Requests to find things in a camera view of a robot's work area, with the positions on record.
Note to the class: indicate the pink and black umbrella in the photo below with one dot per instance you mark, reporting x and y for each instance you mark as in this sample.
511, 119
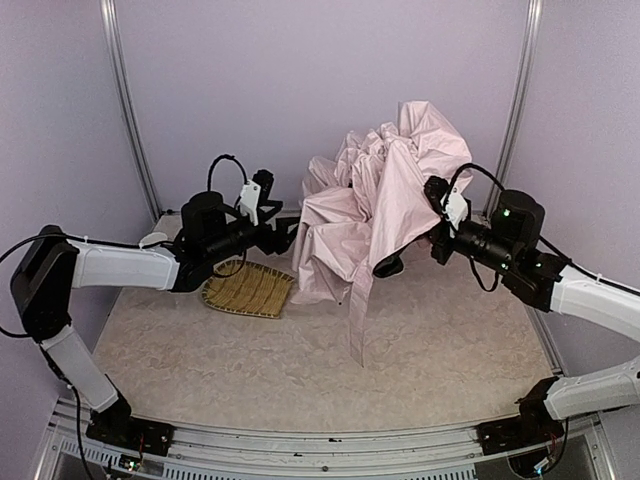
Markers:
368, 203

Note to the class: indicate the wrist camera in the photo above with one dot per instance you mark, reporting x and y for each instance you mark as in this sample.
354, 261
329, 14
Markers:
254, 192
448, 203

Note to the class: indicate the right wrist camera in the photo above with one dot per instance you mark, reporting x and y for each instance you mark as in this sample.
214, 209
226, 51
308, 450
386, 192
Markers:
448, 203

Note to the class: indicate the light blue mug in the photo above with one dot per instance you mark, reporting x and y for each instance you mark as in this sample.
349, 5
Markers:
153, 238

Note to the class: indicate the woven bamboo tray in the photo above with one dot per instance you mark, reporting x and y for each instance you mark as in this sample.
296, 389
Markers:
246, 288

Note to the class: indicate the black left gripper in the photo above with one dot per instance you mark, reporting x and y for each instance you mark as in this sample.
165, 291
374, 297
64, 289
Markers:
270, 232

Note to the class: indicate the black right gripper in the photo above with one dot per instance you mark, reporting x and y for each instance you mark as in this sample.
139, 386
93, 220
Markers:
441, 243

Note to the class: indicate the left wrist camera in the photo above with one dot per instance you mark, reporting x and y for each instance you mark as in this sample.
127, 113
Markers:
254, 192

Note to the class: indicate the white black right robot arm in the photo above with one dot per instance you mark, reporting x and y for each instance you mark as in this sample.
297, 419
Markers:
545, 281

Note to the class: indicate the aluminium front rail base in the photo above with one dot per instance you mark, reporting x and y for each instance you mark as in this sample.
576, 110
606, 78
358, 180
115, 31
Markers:
206, 452

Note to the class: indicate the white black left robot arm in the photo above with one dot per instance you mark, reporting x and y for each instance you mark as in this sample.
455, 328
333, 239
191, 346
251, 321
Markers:
56, 263

